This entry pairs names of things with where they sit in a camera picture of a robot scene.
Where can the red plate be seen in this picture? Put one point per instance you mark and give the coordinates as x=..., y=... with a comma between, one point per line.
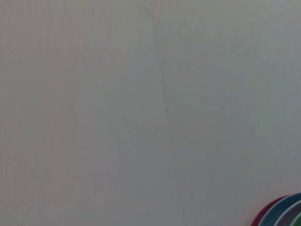
x=261, y=215

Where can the teal blue plate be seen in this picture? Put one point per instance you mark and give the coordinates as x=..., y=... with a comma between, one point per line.
x=275, y=209

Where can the dark green plate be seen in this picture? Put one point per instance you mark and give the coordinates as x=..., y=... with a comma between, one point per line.
x=298, y=221

